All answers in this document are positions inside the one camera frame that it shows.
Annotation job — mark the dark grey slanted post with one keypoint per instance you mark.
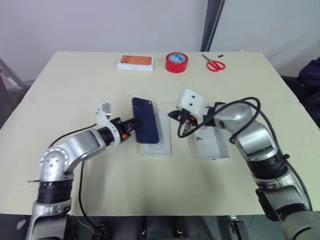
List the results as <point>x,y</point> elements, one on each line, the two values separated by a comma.
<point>211,25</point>

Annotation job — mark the white phone box base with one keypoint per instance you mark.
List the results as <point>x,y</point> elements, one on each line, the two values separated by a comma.
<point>163,140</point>

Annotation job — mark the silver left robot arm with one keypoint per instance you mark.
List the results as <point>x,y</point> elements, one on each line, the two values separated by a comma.
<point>75,147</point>

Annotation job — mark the dark blue smartphone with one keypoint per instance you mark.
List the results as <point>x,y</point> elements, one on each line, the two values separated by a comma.
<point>146,120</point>

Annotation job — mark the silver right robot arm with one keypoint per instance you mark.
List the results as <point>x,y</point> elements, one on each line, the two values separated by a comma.
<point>255,135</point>

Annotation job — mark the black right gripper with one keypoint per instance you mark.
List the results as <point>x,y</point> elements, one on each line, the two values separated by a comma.
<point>190,116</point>

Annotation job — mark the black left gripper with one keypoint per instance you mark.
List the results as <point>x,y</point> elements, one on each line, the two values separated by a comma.
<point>121,127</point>

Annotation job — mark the dark bag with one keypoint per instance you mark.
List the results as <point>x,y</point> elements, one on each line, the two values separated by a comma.
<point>310,80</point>

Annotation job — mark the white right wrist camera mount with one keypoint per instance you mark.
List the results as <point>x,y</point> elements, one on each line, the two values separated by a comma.
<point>192,101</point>

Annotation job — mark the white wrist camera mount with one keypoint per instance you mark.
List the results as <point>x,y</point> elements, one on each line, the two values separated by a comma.
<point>192,101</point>
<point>103,117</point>

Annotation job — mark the grey metal frame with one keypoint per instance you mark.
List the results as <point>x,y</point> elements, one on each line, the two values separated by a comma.
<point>10,80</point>

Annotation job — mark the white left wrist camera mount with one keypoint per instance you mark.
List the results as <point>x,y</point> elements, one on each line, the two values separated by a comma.
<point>103,117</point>

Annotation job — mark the small black clip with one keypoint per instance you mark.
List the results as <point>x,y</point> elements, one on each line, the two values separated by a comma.
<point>220,55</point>

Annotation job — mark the white box with orange phone print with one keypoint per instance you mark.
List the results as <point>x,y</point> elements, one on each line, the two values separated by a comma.
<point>135,63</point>

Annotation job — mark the red tape roll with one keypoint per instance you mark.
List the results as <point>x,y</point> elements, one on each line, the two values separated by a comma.
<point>176,63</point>

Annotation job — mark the white phone box lid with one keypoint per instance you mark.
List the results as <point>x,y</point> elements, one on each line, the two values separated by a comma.
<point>212,146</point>

